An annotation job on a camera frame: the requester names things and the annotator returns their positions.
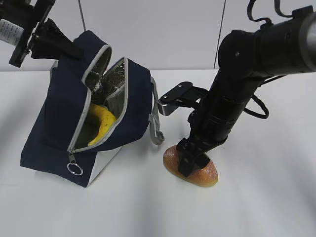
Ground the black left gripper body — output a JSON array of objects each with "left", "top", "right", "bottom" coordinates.
[{"left": 0, "top": 0, "right": 55, "bottom": 67}]

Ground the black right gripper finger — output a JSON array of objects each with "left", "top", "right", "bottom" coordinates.
[
  {"left": 195, "top": 153, "right": 210, "bottom": 170},
  {"left": 178, "top": 151, "right": 197, "bottom": 177}
]

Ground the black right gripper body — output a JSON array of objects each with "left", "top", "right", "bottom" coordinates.
[{"left": 177, "top": 93, "right": 247, "bottom": 158}]

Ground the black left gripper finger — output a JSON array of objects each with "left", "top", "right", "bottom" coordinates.
[
  {"left": 45, "top": 18, "right": 83, "bottom": 59},
  {"left": 31, "top": 35, "right": 62, "bottom": 60}
]

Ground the brown bread roll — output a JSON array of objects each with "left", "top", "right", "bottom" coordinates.
[{"left": 163, "top": 145, "right": 219, "bottom": 187}]

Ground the navy insulated lunch bag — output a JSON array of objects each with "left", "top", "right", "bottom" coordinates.
[{"left": 20, "top": 31, "right": 164, "bottom": 187}]

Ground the yellow banana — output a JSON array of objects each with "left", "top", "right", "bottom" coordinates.
[{"left": 88, "top": 104, "right": 117, "bottom": 146}]

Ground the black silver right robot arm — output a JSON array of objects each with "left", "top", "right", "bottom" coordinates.
[{"left": 177, "top": 6, "right": 316, "bottom": 177}]

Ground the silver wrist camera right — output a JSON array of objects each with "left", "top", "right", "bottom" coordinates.
[{"left": 158, "top": 81, "right": 208, "bottom": 116}]

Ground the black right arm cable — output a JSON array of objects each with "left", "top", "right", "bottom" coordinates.
[{"left": 243, "top": 0, "right": 307, "bottom": 119}]

